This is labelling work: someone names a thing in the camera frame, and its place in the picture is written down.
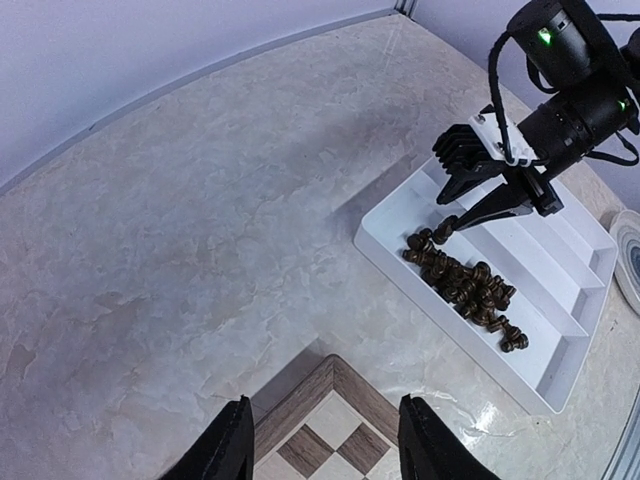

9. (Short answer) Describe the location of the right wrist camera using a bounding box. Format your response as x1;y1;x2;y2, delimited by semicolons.
433;113;540;173

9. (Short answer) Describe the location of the wooden chess board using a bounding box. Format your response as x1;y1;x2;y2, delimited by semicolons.
253;354;401;479

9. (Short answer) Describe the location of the pile of dark chess pieces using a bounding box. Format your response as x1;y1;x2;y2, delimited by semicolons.
401;228;529;353

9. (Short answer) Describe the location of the right aluminium corner post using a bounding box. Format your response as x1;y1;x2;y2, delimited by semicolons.
394;0;417;16

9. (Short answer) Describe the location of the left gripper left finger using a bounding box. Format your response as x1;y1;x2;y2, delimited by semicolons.
164;396;255;480

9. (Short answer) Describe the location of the grey spiral coaster plate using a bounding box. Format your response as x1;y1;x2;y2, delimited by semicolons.
591;208;639;317

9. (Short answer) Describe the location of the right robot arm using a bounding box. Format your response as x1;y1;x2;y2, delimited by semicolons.
433;1;639;237

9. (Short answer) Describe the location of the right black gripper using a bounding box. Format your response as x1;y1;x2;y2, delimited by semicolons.
436;89;635;231

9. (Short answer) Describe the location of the white plastic tray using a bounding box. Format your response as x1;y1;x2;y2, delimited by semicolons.
352;154;619;415

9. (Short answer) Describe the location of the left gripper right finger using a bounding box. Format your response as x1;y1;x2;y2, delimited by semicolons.
398;394;495;480

